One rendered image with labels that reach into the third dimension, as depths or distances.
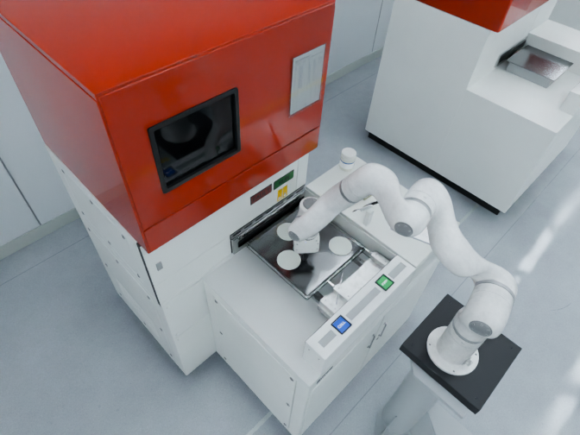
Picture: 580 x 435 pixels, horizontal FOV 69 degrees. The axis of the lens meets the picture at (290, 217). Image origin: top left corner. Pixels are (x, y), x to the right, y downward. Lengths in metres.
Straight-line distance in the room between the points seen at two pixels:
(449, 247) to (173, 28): 0.98
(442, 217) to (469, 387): 0.68
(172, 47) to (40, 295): 2.17
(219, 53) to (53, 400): 2.06
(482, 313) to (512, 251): 2.06
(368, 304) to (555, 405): 1.55
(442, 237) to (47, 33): 1.20
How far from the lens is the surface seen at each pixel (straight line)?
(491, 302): 1.41
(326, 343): 1.56
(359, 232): 1.89
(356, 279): 1.80
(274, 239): 1.86
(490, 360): 1.83
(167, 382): 2.57
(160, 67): 1.12
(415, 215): 1.22
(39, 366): 2.83
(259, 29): 1.28
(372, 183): 1.28
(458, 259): 1.35
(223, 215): 1.66
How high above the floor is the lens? 2.37
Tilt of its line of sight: 49 degrees down
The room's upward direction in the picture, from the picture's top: 4 degrees clockwise
